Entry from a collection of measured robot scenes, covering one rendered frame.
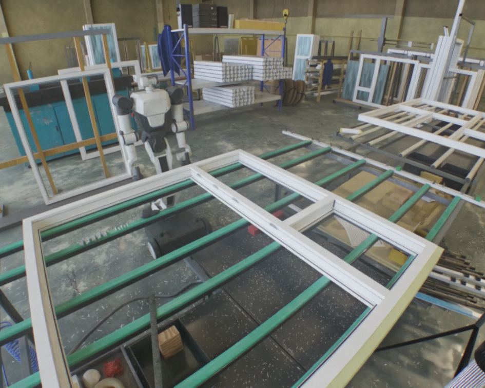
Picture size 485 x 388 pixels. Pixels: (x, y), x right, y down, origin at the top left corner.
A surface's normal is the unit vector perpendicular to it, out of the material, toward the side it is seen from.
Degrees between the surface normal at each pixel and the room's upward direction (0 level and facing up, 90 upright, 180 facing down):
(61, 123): 90
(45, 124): 90
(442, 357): 0
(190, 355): 0
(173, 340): 90
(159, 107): 90
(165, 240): 45
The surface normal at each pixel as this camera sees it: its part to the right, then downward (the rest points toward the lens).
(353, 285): -0.78, 0.32
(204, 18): 0.54, 0.43
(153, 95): 0.44, -0.32
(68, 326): 0.00, -0.86
